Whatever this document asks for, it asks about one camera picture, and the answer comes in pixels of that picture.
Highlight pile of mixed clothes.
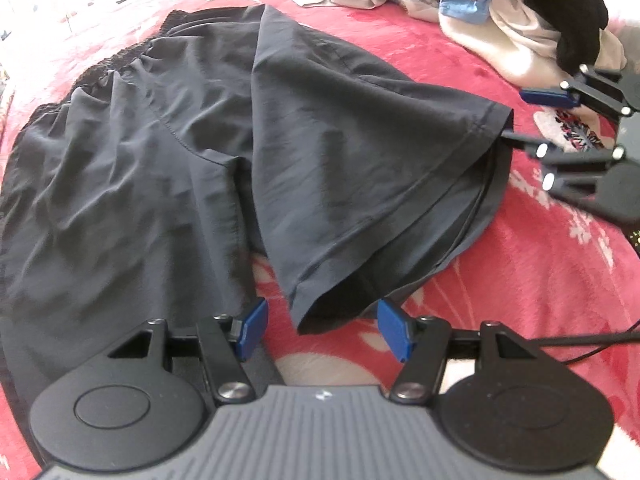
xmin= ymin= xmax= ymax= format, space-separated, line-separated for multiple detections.
xmin=437 ymin=0 xmax=628 ymax=86

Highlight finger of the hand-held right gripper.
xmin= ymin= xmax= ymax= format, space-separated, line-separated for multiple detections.
xmin=500 ymin=129 xmax=628 ymax=196
xmin=520 ymin=65 xmax=640 ymax=117

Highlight black garment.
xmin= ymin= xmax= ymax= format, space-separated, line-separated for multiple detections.
xmin=517 ymin=0 xmax=610 ymax=75

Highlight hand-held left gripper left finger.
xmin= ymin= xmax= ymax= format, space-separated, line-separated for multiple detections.
xmin=103 ymin=297 xmax=269 ymax=406

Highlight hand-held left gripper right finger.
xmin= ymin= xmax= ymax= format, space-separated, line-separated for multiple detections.
xmin=377 ymin=299 xmax=543 ymax=405

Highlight red floral blanket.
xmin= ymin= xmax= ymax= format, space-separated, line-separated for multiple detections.
xmin=0 ymin=0 xmax=640 ymax=480

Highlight dark grey shorts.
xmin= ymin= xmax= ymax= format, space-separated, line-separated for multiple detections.
xmin=0 ymin=4 xmax=516 ymax=413

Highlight black cable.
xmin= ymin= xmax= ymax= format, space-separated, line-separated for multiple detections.
xmin=535 ymin=327 xmax=640 ymax=365

